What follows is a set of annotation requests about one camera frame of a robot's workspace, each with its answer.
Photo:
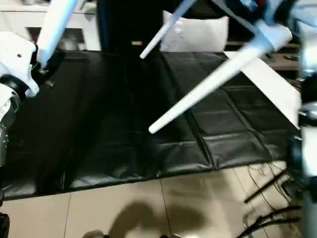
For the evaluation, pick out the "black work mat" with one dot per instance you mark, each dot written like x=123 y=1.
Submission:
x=111 y=124

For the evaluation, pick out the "grey cushion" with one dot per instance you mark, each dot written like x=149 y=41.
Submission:
x=203 y=34

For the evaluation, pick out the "white glass-door cabinet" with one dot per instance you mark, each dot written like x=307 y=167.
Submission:
x=81 y=15

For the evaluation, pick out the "white flat board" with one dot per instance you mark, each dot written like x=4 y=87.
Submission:
x=277 y=84

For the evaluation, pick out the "white plastic table leg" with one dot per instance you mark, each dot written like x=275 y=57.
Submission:
x=53 y=32
x=163 y=29
x=210 y=84

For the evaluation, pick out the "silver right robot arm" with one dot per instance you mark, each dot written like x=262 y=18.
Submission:
x=308 y=124

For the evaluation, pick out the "small yellow label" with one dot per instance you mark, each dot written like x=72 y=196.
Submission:
x=136 y=42

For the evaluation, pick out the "black stand base bar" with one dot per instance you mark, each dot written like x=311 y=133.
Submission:
x=267 y=187

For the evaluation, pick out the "black robot foot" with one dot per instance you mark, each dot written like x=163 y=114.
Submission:
x=95 y=234

